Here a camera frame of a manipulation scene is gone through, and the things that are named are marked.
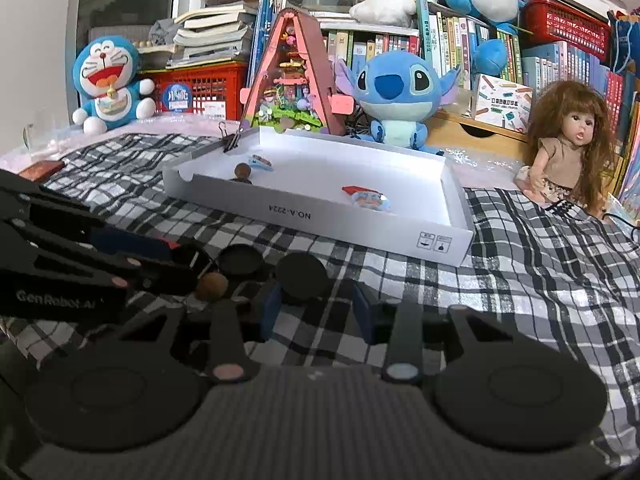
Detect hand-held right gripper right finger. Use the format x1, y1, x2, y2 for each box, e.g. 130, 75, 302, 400
352, 284, 513, 386

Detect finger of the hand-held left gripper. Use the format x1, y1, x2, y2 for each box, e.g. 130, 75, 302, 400
0, 217, 210, 295
0, 170, 180, 263

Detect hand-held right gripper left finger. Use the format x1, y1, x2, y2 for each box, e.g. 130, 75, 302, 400
117, 280, 286, 386

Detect black round disc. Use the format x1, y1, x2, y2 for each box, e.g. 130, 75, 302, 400
274, 253, 329, 304
217, 244, 266, 277

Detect large blue patterned capsule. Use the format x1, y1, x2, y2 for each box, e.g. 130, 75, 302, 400
350, 191, 391, 214

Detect white cardboard box tray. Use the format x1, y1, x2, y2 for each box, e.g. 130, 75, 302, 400
161, 126, 475, 267

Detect brown flat case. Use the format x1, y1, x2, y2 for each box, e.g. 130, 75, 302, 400
19, 160, 67, 182

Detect clear drinking glass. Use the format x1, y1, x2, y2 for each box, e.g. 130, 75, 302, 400
22, 109, 62, 162

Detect black binder clip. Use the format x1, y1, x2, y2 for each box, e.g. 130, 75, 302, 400
218, 121, 246, 154

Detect black white plaid blanket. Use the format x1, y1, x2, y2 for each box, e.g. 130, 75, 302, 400
0, 132, 640, 467

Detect blue robot cat plush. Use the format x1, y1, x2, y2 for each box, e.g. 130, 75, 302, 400
71, 35, 157, 135

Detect red plastic crate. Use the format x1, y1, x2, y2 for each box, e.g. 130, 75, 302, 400
139, 61, 251, 117

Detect wooden drawer box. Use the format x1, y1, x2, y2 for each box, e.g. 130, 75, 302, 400
429, 109, 532, 162

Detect grey cloth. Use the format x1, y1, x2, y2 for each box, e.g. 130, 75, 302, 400
149, 18, 182, 47

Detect blue alien plush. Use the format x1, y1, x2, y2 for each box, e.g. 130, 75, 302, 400
334, 50, 463, 155

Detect stack of lying books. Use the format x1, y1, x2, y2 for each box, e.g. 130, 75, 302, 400
167, 0, 261, 68

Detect tall blue upright books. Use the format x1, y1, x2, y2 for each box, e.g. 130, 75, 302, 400
247, 0, 281, 83

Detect colourful printed carton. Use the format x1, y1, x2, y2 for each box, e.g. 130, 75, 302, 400
471, 73, 534, 134

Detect long-haired baby doll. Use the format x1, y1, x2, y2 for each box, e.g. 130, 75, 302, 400
515, 80, 618, 220

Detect row of upright books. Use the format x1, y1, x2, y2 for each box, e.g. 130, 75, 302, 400
320, 0, 626, 133

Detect row of thin picture books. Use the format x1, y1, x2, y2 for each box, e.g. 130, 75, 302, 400
607, 72, 640, 221

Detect red plastic basket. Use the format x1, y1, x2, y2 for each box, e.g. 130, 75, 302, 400
521, 0, 612, 62

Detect blue printed bag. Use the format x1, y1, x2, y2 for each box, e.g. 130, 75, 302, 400
606, 7, 640, 77

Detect pink a-frame miniature house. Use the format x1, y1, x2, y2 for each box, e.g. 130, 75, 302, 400
239, 7, 356, 137

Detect black cable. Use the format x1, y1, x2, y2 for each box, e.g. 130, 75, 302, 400
602, 210, 640, 243

